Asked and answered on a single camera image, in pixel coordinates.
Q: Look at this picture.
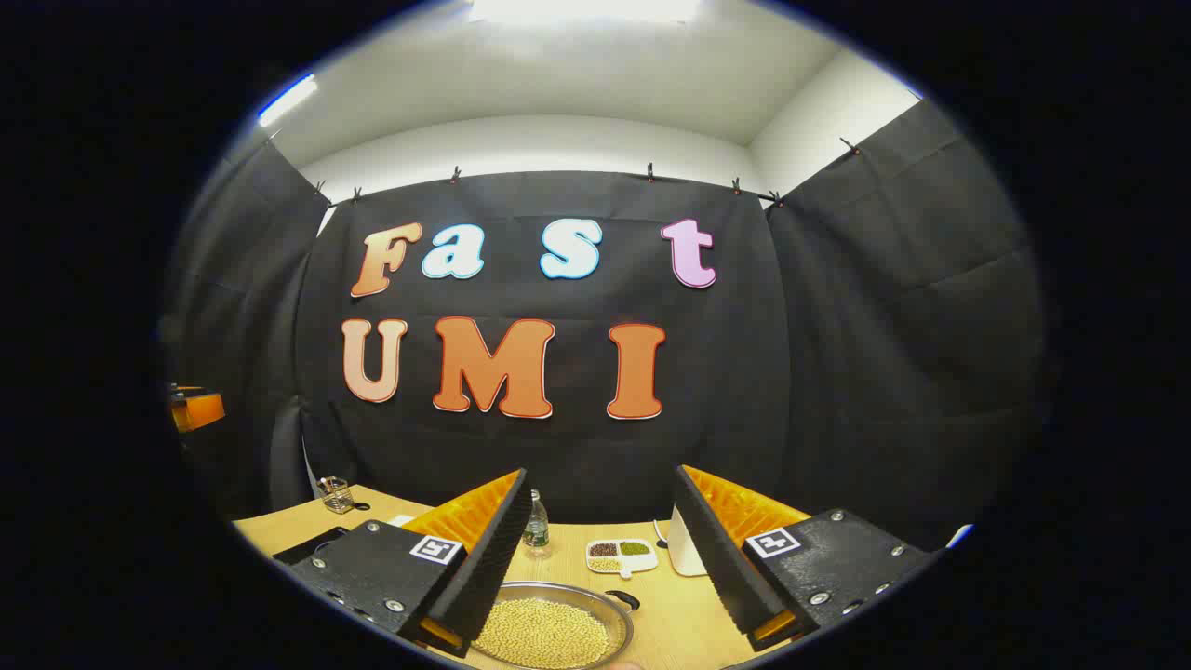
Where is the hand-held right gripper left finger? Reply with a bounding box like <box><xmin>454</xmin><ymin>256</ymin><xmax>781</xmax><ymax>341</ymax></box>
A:
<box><xmin>288</xmin><ymin>468</ymin><xmax>534</xmax><ymax>659</ymax></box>

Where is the large ceiling light panel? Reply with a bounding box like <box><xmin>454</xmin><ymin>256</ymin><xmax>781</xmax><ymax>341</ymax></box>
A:
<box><xmin>470</xmin><ymin>0</ymin><xmax>703</xmax><ymax>25</ymax></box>

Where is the small ceiling light panel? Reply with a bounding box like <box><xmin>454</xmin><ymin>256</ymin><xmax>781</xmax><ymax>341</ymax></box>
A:
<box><xmin>258</xmin><ymin>74</ymin><xmax>318</xmax><ymax>127</ymax></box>

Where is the pile of yellow soybeans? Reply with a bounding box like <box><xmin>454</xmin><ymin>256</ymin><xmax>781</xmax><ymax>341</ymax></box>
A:
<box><xmin>476</xmin><ymin>598</ymin><xmax>615</xmax><ymax>667</ymax></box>

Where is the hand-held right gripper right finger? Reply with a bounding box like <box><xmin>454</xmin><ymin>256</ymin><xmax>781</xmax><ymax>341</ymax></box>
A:
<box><xmin>672</xmin><ymin>464</ymin><xmax>936</xmax><ymax>652</ymax></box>

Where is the clear plastic water bottle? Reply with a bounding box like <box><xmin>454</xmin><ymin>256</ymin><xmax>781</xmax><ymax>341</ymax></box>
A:
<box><xmin>523</xmin><ymin>489</ymin><xmax>550</xmax><ymax>557</ymax></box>

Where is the white divided dish with beans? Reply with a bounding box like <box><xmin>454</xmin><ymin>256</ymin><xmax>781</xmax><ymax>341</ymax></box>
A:
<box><xmin>585</xmin><ymin>538</ymin><xmax>659</xmax><ymax>580</ymax></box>

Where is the white toaster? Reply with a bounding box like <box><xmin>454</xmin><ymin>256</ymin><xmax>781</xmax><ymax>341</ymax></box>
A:
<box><xmin>668</xmin><ymin>505</ymin><xmax>710</xmax><ymax>578</ymax></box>

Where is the black backdrop cloth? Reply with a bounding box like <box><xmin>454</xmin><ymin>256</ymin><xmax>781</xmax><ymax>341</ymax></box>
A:
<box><xmin>158</xmin><ymin>98</ymin><xmax>1048</xmax><ymax>550</ymax></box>

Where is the row of backdrop clips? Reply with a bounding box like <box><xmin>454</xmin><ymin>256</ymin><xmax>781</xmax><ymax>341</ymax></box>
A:
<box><xmin>265</xmin><ymin>130</ymin><xmax>862</xmax><ymax>210</ymax></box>

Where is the black induction cooktop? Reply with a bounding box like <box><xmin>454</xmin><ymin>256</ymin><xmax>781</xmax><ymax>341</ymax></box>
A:
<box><xmin>272</xmin><ymin>526</ymin><xmax>350</xmax><ymax>566</ymax></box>

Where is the steel pot with black handles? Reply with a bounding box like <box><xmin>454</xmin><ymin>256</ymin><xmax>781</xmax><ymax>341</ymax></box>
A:
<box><xmin>470</xmin><ymin>582</ymin><xmax>641</xmax><ymax>669</ymax></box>

